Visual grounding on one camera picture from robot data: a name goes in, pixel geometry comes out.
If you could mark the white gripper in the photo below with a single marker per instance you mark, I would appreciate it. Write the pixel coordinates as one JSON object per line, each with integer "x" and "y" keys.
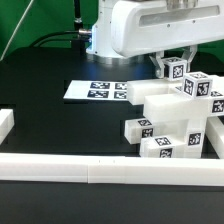
{"x": 146, "y": 27}

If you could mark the white chair seat block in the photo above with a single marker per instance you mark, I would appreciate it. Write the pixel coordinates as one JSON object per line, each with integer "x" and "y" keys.
{"x": 191, "y": 131}

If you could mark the black pole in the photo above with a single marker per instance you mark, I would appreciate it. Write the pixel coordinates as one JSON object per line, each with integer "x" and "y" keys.
{"x": 77, "y": 15}

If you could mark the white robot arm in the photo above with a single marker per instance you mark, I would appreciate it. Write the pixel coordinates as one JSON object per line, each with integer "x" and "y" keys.
{"x": 101, "y": 48}

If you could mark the white tagged cube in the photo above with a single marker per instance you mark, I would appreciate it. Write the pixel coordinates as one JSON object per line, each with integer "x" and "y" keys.
{"x": 174, "y": 68}
{"x": 197, "y": 84}

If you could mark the white marker base sheet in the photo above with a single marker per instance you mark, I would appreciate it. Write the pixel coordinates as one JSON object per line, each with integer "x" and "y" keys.
{"x": 96, "y": 90}

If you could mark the white chair back frame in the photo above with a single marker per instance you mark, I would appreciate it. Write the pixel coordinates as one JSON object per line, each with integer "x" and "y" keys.
{"x": 163, "y": 102}

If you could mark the white U-shaped fence frame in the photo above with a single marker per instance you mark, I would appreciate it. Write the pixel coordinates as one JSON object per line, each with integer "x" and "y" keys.
{"x": 68, "y": 148}

